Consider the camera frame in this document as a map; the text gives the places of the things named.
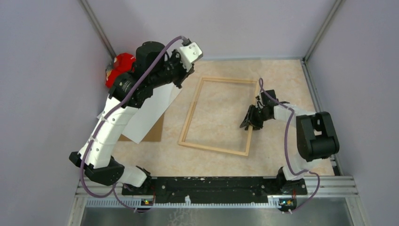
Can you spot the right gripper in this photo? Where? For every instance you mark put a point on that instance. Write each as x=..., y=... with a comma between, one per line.
x=250, y=121

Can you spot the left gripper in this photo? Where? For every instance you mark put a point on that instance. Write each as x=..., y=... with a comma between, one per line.
x=175, y=57

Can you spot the wooden picture frame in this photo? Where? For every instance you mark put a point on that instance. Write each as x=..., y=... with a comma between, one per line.
x=192, y=108

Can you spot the printed photo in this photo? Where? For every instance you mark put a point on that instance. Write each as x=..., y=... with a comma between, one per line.
x=161, y=99

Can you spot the brown backing board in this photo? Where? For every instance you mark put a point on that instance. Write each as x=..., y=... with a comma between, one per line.
x=143, y=128

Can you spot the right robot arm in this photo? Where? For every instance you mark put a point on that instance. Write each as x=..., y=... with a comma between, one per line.
x=316, y=137

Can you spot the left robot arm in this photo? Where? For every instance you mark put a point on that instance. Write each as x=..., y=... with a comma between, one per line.
x=131, y=80

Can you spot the red cloth doll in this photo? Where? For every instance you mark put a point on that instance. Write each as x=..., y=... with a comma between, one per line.
x=122, y=63

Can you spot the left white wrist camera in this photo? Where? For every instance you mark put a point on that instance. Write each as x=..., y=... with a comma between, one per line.
x=189, y=55

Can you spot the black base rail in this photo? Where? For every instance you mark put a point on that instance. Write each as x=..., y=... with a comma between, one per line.
x=215, y=190

